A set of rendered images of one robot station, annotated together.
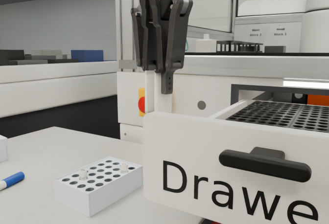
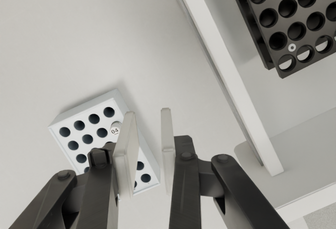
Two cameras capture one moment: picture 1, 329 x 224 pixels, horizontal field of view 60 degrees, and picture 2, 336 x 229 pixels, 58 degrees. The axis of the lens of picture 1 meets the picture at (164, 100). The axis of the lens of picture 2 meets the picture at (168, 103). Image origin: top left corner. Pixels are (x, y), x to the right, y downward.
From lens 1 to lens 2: 0.51 m
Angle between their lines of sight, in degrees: 91
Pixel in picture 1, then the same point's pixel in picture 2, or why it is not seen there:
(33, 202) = not seen: hidden behind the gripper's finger
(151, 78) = (132, 178)
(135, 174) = (122, 110)
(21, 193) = not seen: hidden behind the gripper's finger
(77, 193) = (142, 188)
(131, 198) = (145, 116)
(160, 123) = (299, 209)
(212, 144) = not seen: outside the picture
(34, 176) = (21, 203)
